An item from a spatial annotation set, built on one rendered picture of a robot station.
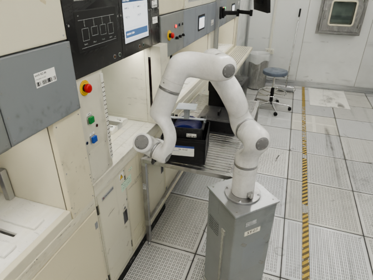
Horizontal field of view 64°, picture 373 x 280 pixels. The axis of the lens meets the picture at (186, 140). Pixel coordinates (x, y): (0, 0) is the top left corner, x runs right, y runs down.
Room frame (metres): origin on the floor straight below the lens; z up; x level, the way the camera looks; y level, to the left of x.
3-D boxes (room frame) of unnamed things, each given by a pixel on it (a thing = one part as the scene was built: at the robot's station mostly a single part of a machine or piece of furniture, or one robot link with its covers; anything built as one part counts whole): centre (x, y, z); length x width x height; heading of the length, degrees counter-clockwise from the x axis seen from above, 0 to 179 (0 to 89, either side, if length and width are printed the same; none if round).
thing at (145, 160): (2.14, -0.20, 0.38); 1.30 x 0.60 x 0.76; 162
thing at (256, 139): (1.25, -0.31, 1.07); 0.19 x 0.12 x 0.24; 17
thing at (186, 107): (1.70, 0.00, 0.93); 0.24 x 0.20 x 0.32; 81
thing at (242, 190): (1.28, -0.30, 0.85); 0.19 x 0.19 x 0.18
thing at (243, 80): (2.52, -0.36, 0.89); 0.29 x 0.29 x 0.25; 68
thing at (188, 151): (1.71, 0.00, 0.85); 0.28 x 0.28 x 0.17; 81
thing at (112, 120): (1.86, 0.55, 0.89); 0.22 x 0.21 x 0.04; 72
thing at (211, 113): (2.12, -0.25, 0.83); 0.29 x 0.29 x 0.13; 72
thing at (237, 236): (1.28, -0.30, 0.38); 0.28 x 0.28 x 0.76; 27
